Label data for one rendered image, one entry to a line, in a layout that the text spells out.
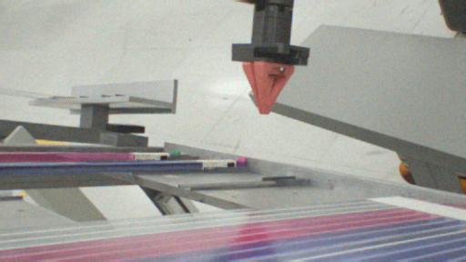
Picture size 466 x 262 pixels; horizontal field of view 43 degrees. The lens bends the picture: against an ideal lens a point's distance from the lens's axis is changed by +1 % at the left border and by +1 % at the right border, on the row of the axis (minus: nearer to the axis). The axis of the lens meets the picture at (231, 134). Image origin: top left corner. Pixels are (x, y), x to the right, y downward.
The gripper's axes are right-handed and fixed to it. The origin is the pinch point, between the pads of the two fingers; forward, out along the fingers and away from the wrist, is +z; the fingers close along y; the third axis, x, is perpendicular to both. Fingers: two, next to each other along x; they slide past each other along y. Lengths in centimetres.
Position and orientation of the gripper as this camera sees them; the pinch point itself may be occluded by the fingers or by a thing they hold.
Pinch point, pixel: (264, 108)
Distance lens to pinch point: 85.8
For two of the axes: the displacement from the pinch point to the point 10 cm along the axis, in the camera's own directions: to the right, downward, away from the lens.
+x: 7.3, 0.1, 6.8
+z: -0.8, 9.9, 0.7
